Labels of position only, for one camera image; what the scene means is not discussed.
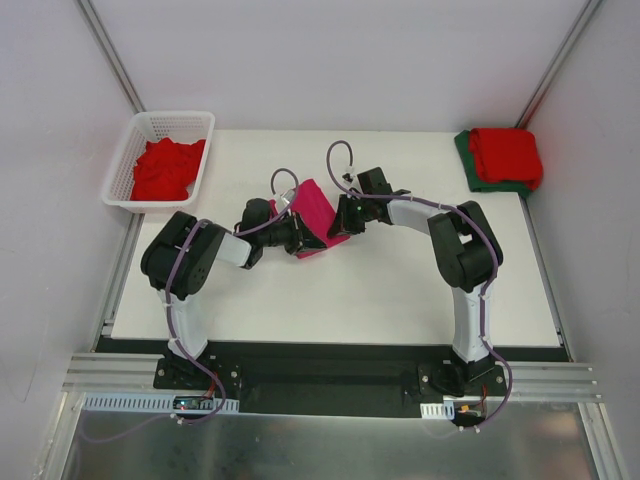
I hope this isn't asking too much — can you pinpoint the pink t shirt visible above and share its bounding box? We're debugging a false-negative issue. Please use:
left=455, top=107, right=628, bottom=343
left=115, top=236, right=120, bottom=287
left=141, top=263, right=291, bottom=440
left=269, top=179, right=350, bottom=259

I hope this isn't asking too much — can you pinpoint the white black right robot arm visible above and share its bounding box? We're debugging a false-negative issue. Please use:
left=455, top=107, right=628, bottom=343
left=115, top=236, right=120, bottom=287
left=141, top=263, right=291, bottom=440
left=328, top=167, right=503, bottom=396

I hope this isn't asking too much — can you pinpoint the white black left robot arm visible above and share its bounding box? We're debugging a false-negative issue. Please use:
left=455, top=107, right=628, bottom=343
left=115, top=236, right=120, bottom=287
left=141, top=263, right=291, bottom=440
left=141, top=198, right=327, bottom=389

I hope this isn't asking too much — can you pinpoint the crumpled red t shirt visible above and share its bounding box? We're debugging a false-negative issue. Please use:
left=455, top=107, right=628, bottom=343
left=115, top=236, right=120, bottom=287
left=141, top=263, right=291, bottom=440
left=130, top=138, right=205, bottom=201

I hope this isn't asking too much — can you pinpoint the folded green t shirt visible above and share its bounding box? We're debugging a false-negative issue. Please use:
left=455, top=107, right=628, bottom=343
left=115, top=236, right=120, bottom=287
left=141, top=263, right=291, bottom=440
left=454, top=128, right=535, bottom=198

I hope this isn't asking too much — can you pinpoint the white plastic laundry basket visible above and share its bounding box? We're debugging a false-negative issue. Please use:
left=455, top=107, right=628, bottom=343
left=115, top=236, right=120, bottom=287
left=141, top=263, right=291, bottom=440
left=101, top=110, right=216, bottom=214

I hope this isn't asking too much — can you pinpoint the folded red t shirt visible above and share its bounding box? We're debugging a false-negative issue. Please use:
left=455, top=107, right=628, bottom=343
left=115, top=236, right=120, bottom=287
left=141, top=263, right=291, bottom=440
left=469, top=128, right=543, bottom=190

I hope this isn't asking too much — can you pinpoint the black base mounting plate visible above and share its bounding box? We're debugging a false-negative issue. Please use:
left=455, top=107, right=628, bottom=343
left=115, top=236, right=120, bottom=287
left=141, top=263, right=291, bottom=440
left=152, top=339, right=516, bottom=416

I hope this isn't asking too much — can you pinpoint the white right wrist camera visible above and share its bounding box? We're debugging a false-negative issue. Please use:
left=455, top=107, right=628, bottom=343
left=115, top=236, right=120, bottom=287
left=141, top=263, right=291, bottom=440
left=341, top=166, right=356, bottom=186

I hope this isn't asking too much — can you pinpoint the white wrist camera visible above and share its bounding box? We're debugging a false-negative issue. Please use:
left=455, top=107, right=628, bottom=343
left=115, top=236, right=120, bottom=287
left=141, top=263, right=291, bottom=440
left=341, top=166, right=356, bottom=186
left=275, top=189, right=296, bottom=212

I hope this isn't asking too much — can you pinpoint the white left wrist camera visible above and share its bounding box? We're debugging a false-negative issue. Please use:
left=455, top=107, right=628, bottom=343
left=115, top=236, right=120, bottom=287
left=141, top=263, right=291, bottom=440
left=275, top=189, right=296, bottom=212

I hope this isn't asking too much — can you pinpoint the right white slotted cable duct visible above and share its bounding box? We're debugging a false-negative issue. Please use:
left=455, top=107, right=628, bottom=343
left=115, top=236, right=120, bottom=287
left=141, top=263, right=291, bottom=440
left=420, top=401, right=456, bottom=421

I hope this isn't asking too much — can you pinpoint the white slotted cable duct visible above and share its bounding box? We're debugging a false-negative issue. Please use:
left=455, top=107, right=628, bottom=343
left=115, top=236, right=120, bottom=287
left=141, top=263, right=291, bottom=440
left=84, top=393, right=240, bottom=415
left=420, top=401, right=456, bottom=421

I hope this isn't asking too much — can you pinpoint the aluminium frame rail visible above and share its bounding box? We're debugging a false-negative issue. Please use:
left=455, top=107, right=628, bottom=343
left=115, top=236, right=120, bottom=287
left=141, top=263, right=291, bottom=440
left=62, top=352, right=160, bottom=393

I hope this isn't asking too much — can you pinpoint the left white slotted cable duct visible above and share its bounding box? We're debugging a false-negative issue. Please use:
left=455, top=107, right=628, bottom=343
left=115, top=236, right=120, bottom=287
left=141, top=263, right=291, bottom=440
left=84, top=393, right=240, bottom=415

